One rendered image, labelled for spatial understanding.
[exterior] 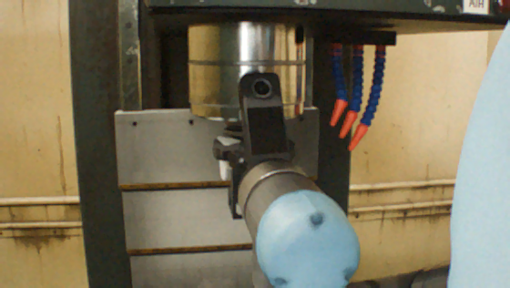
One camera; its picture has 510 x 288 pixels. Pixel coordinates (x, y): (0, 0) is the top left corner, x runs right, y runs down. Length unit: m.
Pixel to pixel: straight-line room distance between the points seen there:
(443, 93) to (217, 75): 1.25
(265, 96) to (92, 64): 0.67
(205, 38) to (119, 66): 0.55
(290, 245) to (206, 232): 0.83
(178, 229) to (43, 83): 0.66
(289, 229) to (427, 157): 1.43
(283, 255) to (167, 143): 0.77
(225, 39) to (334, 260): 0.32
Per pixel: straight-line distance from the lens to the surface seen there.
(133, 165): 1.10
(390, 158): 1.67
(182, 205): 1.13
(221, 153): 0.56
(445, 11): 0.51
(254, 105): 0.51
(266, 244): 0.34
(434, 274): 0.40
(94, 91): 1.13
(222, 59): 0.57
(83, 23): 1.13
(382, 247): 1.78
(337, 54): 0.67
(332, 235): 0.34
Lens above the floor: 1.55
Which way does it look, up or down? 11 degrees down
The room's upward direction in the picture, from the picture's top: straight up
